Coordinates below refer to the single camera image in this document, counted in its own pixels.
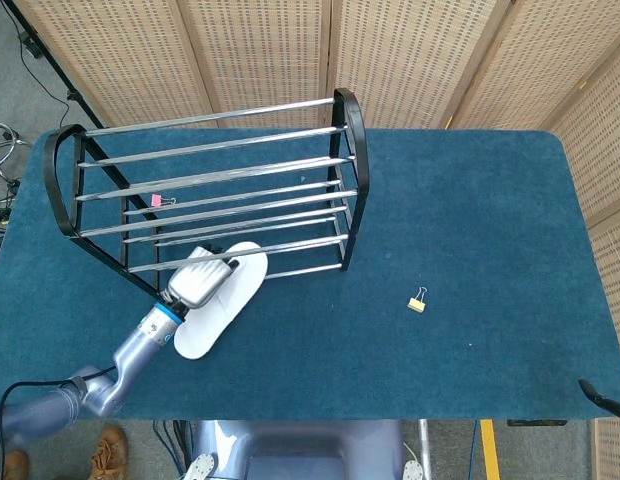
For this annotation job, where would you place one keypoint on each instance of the silver and black left robot hand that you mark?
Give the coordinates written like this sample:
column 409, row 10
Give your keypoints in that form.
column 197, row 282

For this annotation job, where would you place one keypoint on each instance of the white slipper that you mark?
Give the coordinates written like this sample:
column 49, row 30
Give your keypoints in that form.
column 230, row 300

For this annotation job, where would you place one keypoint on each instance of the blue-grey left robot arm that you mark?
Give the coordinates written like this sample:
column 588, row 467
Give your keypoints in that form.
column 140, row 345

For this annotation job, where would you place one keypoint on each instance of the black and chrome shoe rack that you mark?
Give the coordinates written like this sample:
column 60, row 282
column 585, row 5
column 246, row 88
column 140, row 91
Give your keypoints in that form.
column 357, row 150

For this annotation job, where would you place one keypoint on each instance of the pink binder clip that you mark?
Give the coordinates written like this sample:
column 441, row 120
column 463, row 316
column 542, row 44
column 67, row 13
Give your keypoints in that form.
column 155, row 200

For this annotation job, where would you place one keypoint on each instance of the brown leather boot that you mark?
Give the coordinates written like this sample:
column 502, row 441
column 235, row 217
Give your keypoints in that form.
column 12, row 465
column 110, row 452

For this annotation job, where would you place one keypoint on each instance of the blue-grey robot torso base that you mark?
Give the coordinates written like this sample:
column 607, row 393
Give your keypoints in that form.
column 300, row 450

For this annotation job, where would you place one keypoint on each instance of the yellow binder clip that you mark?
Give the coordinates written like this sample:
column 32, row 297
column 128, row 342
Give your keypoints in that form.
column 416, row 305

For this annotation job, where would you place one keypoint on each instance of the chrome chair base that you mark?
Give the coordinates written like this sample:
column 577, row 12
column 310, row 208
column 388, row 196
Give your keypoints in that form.
column 0, row 145

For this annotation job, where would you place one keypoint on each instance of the wicker folding screen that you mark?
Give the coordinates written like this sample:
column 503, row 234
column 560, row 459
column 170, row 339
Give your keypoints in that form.
column 265, row 50

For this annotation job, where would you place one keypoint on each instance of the blue carpet table cover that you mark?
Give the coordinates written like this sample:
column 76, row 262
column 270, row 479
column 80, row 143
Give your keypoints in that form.
column 440, row 225

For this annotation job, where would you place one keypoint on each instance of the white metal table leg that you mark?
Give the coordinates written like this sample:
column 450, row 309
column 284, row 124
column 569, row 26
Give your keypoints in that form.
column 425, row 450

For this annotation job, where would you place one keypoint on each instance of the black power adapter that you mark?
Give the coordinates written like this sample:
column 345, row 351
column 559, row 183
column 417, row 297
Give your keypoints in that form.
column 30, row 45

